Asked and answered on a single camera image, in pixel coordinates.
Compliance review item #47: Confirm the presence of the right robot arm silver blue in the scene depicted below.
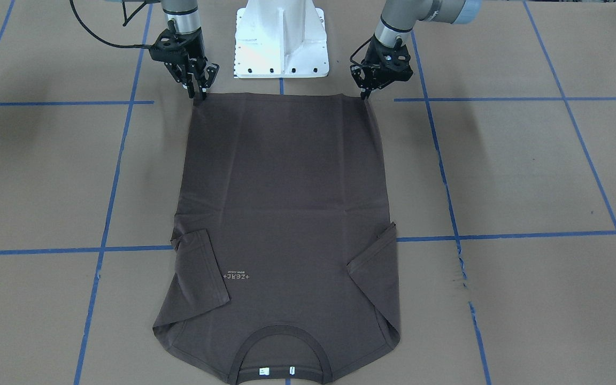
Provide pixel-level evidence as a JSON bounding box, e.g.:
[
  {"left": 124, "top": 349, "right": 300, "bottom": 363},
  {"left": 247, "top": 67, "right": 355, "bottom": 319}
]
[{"left": 148, "top": 1, "right": 220, "bottom": 100}]

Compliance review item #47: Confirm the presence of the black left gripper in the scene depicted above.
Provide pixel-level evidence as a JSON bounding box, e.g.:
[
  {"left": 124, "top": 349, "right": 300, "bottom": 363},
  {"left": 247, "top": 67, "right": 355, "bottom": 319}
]
[{"left": 350, "top": 36, "right": 413, "bottom": 100}]

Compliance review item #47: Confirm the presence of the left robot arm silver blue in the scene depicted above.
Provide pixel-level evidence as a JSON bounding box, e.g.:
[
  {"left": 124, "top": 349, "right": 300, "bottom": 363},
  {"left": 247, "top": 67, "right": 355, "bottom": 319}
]
[{"left": 349, "top": 1, "right": 482, "bottom": 100}]

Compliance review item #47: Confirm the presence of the dark brown t-shirt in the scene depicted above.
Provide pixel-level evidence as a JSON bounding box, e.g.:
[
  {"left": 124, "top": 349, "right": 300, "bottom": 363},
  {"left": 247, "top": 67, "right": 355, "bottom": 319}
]
[{"left": 152, "top": 93, "right": 401, "bottom": 384}]

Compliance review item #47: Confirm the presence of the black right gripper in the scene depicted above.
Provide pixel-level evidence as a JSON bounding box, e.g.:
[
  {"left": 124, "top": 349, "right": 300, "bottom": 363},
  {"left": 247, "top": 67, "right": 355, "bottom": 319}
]
[{"left": 149, "top": 28, "right": 220, "bottom": 102}]

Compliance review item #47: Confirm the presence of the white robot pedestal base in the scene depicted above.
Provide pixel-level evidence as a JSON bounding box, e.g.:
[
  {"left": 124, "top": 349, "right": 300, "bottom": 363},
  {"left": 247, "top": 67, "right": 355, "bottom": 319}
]
[{"left": 233, "top": 1, "right": 330, "bottom": 79}]

